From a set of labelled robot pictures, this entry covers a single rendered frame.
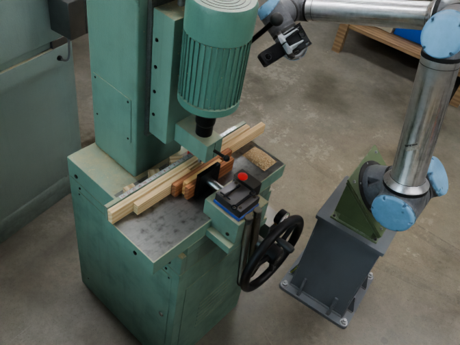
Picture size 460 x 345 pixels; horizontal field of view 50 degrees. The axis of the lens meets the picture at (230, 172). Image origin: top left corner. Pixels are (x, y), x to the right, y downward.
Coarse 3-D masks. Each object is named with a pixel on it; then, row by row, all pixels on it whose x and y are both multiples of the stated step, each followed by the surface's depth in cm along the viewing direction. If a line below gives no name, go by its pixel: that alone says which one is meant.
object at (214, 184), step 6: (216, 162) 150; (210, 168) 147; (216, 168) 149; (198, 174) 145; (204, 174) 145; (210, 174) 148; (216, 174) 151; (198, 180) 146; (204, 180) 147; (210, 180) 149; (216, 180) 154; (198, 186) 147; (204, 186) 150; (210, 186) 149; (216, 186) 147; (222, 186) 148; (198, 192) 149
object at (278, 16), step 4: (276, 12) 126; (272, 16) 125; (276, 16) 125; (280, 16) 125; (272, 20) 125; (276, 20) 125; (280, 20) 125; (268, 24) 128; (272, 24) 126; (276, 24) 126; (280, 24) 126; (264, 28) 130; (268, 28) 129; (260, 32) 131; (264, 32) 131; (256, 36) 133; (252, 40) 135
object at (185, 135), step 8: (184, 120) 150; (192, 120) 150; (176, 128) 149; (184, 128) 147; (192, 128) 148; (176, 136) 151; (184, 136) 148; (192, 136) 146; (216, 136) 147; (184, 144) 150; (192, 144) 147; (200, 144) 145; (208, 144) 144; (216, 144) 146; (192, 152) 149; (200, 152) 147; (208, 152) 145; (208, 160) 148
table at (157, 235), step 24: (240, 168) 163; (144, 216) 143; (168, 216) 144; (192, 216) 146; (264, 216) 154; (120, 240) 141; (144, 240) 137; (168, 240) 138; (192, 240) 144; (216, 240) 146; (240, 240) 147; (144, 264) 137
